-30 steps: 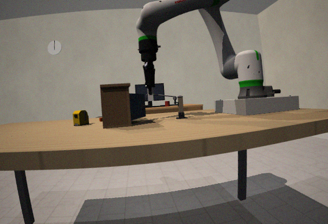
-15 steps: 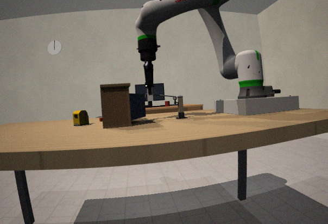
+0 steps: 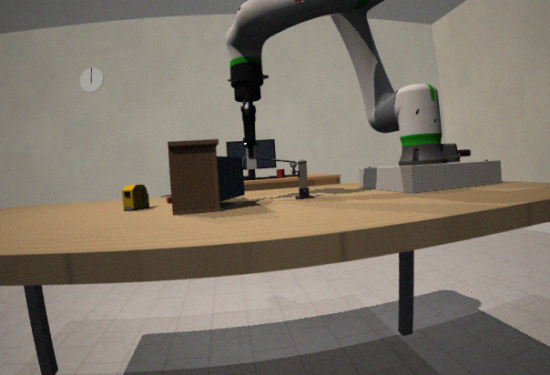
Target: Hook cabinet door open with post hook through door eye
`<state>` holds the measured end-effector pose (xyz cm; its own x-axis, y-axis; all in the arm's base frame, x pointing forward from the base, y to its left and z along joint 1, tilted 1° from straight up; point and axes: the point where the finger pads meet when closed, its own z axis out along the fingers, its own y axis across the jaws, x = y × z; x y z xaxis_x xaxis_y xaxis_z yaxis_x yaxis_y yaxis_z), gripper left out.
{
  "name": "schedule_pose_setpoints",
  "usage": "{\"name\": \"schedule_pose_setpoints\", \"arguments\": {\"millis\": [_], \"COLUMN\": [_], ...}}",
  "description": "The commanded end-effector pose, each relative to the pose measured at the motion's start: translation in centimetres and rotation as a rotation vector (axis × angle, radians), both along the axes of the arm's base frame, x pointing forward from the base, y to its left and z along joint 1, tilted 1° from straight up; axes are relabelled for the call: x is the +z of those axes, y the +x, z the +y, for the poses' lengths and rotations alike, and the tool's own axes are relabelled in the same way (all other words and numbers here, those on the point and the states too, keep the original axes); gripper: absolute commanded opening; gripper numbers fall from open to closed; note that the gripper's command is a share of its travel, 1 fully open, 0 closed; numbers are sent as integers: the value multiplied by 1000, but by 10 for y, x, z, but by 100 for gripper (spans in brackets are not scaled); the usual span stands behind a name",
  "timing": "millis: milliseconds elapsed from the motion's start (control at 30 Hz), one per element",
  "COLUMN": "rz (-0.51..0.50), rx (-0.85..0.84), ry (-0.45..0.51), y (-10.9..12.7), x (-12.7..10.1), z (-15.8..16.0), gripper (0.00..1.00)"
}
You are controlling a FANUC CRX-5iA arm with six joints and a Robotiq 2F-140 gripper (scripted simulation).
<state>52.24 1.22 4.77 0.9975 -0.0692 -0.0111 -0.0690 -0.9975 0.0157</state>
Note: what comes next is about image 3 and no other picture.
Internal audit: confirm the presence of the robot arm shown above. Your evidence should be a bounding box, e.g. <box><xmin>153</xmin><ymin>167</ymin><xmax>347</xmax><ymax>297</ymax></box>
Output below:
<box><xmin>226</xmin><ymin>0</ymin><xmax>471</xmax><ymax>166</ymax></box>

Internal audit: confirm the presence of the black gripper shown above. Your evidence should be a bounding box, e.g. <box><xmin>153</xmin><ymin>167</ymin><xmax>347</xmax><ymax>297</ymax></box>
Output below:
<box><xmin>234</xmin><ymin>84</ymin><xmax>261</xmax><ymax>169</ymax></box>

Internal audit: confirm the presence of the yellow tape measure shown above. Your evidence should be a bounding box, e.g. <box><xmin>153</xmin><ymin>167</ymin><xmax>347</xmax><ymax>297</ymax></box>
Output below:
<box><xmin>122</xmin><ymin>185</ymin><xmax>149</xmax><ymax>211</ymax></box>

